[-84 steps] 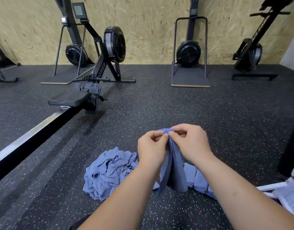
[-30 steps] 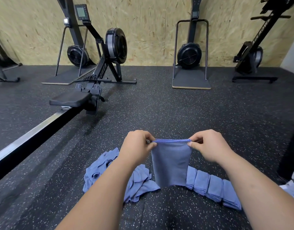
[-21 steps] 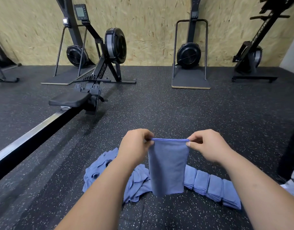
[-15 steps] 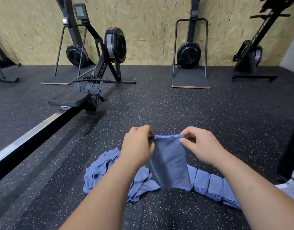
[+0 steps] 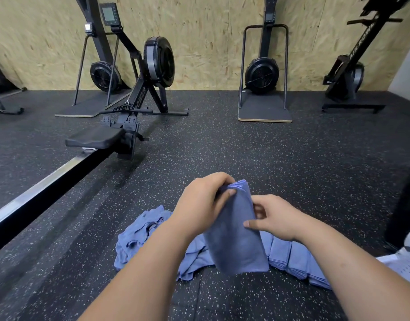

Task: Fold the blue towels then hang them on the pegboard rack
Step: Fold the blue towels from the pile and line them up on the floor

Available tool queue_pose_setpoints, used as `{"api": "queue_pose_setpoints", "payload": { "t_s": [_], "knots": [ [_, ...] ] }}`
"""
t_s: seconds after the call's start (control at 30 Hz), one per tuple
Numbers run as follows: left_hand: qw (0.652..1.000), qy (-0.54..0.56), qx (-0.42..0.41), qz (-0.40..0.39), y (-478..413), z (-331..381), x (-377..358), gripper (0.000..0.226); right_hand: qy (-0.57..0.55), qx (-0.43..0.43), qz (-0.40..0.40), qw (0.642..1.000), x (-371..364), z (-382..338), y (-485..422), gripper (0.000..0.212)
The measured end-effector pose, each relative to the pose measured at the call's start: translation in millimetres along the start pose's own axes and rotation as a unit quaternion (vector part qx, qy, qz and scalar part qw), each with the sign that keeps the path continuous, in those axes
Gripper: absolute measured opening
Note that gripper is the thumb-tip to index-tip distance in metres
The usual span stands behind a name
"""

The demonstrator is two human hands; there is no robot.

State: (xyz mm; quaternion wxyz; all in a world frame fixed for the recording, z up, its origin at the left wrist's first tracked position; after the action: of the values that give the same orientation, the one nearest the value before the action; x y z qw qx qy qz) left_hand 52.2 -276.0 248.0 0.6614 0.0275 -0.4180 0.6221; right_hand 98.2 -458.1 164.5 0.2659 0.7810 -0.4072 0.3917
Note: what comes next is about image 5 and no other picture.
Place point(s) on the person's right hand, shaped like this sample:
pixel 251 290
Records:
pixel 282 220

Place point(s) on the person's left hand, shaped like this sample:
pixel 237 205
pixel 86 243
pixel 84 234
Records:
pixel 198 207

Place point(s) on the plain blue towel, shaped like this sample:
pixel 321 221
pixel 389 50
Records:
pixel 297 258
pixel 279 252

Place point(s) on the blue towel pile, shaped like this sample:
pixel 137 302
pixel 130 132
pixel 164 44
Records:
pixel 138 234

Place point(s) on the white perforated metal rack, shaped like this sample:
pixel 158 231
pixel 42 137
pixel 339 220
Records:
pixel 402 264

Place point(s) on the person's right forearm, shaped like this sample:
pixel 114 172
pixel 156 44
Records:
pixel 362 277

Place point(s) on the person's left forearm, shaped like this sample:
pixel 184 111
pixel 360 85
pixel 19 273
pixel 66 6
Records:
pixel 138 281

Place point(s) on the black printed punching bag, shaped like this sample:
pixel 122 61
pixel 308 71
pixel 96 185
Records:
pixel 405 210

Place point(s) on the black ski trainer wooden-edged platform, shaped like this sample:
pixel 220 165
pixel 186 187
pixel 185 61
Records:
pixel 262 75

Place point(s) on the black upright exercise machine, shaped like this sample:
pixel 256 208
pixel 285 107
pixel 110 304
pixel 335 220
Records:
pixel 344 78

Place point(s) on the black ski trainer grey platform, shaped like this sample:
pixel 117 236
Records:
pixel 101 75

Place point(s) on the black rowing machine with rail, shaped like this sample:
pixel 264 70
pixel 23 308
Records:
pixel 71 171

